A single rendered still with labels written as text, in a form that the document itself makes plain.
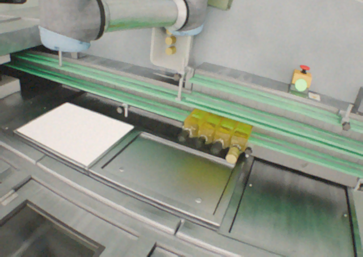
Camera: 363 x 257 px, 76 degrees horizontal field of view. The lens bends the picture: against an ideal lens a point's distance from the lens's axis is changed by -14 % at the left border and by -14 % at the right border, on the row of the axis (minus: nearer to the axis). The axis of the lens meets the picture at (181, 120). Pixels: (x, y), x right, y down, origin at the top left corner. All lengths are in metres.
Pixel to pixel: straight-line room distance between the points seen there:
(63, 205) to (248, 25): 0.94
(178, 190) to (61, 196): 0.39
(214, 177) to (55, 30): 0.68
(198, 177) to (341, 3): 0.82
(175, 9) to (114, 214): 0.63
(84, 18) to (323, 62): 0.86
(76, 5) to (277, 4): 0.75
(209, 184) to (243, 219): 0.17
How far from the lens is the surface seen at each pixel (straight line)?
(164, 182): 0.88
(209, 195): 0.87
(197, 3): 0.85
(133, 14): 0.69
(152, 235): 0.77
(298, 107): 0.97
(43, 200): 0.92
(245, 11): 1.09
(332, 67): 1.12
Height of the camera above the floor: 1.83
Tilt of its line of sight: 55 degrees down
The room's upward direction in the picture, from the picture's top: 137 degrees counter-clockwise
